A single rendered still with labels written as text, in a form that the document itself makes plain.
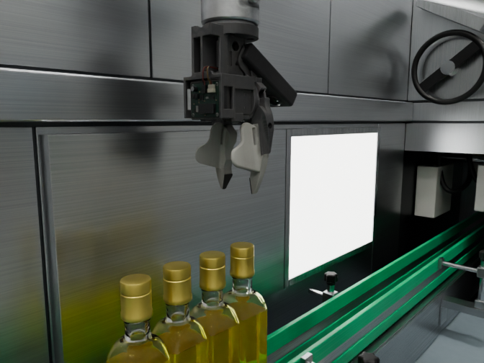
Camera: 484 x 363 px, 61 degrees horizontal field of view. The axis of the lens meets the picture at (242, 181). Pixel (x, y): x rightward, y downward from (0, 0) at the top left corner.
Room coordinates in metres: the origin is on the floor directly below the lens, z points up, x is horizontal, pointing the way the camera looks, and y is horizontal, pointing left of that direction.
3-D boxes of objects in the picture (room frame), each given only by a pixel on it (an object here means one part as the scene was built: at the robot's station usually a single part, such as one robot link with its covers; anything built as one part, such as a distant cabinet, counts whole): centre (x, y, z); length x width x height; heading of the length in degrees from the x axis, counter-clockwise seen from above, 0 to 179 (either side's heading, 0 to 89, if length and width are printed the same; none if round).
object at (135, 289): (0.43, 0.12, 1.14); 0.04 x 0.04 x 0.04
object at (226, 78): (0.54, 0.02, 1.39); 0.09 x 0.08 x 0.12; 136
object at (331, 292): (0.86, -0.18, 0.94); 0.07 x 0.04 x 0.13; 47
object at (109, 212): (0.83, -0.07, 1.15); 0.90 x 0.03 x 0.34; 137
